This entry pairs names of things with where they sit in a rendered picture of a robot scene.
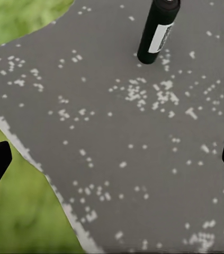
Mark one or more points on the insectifuge atomizer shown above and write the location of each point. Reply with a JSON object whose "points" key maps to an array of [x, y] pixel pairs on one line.
{"points": [[161, 17]]}

